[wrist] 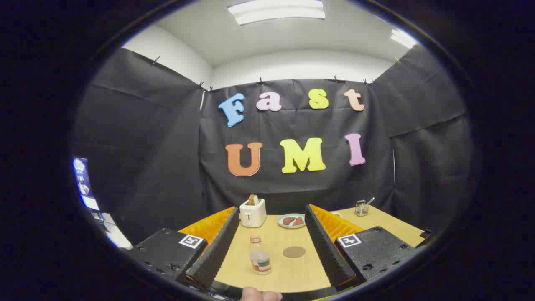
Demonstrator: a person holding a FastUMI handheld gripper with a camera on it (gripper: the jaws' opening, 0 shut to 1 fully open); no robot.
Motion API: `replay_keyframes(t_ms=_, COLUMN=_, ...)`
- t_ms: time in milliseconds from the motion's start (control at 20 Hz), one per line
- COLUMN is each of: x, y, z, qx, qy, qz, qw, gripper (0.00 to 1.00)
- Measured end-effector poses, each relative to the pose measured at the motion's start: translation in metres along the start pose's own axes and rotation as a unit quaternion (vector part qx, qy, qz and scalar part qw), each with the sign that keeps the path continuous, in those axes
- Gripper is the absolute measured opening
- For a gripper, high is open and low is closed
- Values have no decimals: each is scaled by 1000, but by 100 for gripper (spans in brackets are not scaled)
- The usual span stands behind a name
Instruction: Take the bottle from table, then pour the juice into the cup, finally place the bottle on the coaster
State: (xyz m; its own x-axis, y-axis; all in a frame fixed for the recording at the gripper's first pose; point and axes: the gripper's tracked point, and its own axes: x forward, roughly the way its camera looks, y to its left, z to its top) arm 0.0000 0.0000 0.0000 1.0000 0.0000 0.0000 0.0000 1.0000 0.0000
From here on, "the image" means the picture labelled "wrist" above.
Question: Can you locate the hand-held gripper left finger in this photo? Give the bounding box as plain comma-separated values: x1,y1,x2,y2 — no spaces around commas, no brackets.
124,206,241,293

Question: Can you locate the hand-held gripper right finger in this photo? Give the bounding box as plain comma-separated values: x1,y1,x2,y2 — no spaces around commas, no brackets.
304,204,420,290

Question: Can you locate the clear plastic juice bottle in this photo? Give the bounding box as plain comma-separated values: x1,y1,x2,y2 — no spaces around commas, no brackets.
250,235,272,275

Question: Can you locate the white toaster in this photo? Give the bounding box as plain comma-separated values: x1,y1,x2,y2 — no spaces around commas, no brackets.
239,198,267,228

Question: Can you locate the wooden table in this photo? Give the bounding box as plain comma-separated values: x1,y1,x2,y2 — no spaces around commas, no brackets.
180,205,426,293

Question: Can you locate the pale green plate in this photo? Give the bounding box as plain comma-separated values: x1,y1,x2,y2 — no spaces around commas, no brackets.
278,213,306,229

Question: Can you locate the black backdrop cloth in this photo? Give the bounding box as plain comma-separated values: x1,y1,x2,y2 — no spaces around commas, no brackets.
71,44,475,247

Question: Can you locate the lit monitor screen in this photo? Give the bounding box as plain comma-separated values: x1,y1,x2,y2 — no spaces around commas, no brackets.
72,157,101,211

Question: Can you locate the small ceiling light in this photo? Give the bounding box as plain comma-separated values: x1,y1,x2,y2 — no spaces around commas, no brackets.
390,28,418,49

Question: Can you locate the long ceiling light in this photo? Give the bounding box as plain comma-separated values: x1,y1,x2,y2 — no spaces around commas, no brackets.
227,0,326,26

